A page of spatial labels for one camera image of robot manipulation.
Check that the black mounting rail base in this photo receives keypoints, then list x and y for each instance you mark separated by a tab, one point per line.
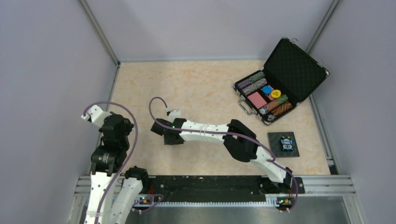
216	188

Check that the blue owl toy figure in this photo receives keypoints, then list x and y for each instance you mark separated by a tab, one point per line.
287	143

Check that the black poker chip case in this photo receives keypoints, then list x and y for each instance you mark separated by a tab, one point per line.
288	69

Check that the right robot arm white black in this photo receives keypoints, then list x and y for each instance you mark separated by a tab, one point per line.
238	139

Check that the yellow round chip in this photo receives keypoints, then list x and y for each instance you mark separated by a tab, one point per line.
276	93

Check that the black studded base plate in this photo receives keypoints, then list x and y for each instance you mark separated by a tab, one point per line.
276	147

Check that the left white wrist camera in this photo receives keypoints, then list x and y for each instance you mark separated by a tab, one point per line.
96	116

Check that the aluminium frame rail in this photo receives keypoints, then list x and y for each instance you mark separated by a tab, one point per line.
314	185

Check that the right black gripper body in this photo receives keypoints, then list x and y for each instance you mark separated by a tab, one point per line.
169	142

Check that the blue round chip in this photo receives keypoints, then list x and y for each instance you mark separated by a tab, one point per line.
267	89

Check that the pink card deck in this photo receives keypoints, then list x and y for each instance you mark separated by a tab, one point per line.
257	100

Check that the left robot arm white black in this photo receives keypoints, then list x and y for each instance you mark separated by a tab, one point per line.
107	162

